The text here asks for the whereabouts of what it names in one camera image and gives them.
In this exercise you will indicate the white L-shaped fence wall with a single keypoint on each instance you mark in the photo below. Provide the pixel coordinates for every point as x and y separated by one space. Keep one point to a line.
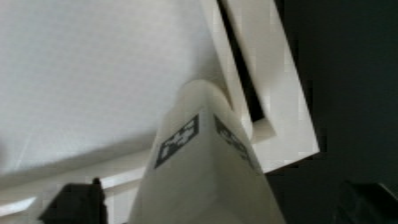
265 99

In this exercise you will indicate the white desk leg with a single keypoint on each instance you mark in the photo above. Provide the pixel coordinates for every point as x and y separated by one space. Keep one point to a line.
203 187

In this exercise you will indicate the white desk tabletop tray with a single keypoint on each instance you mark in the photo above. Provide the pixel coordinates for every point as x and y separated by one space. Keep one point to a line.
98 57

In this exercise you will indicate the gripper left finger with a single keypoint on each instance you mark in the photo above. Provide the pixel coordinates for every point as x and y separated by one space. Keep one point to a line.
77 206

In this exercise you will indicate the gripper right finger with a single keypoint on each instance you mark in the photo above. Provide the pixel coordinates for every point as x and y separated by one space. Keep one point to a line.
367 204

